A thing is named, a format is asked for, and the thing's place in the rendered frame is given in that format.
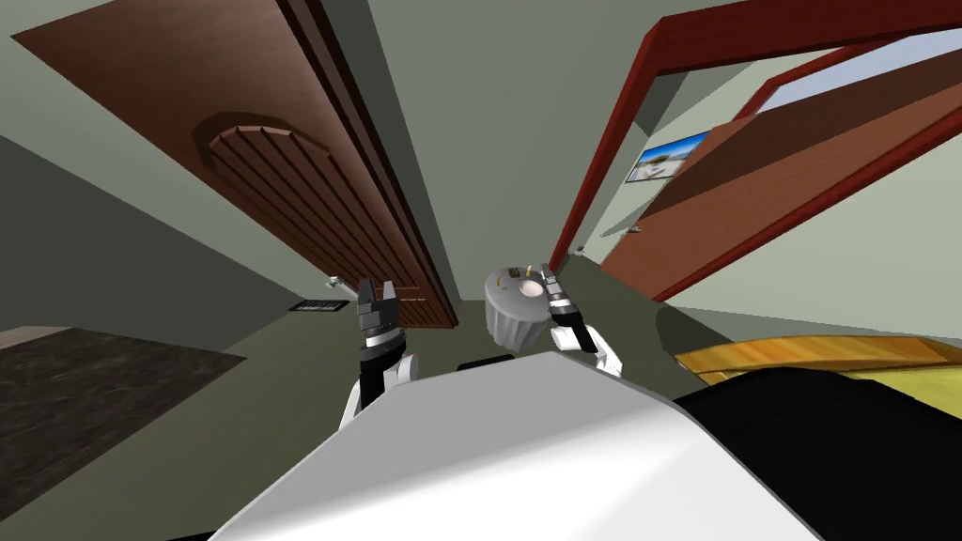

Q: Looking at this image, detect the plain brown door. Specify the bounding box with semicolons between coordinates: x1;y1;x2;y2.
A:
600;48;962;302

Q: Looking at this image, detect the framed landscape picture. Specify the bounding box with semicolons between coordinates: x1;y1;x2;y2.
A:
625;131;712;185

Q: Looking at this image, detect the dark grey rug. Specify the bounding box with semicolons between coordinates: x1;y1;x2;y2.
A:
0;326;247;521

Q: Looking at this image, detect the yellow wooden furniture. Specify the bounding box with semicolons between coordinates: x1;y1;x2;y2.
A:
673;334;962;422

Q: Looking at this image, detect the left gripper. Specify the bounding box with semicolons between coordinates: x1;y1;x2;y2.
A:
356;278;405;339

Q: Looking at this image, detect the grey round ribbed table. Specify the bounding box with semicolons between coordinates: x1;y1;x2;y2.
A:
484;263;551;354

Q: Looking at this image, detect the brown door with arched panel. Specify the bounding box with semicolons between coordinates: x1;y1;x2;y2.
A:
10;0;460;332

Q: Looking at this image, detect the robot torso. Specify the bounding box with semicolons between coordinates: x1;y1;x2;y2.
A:
209;350;822;541

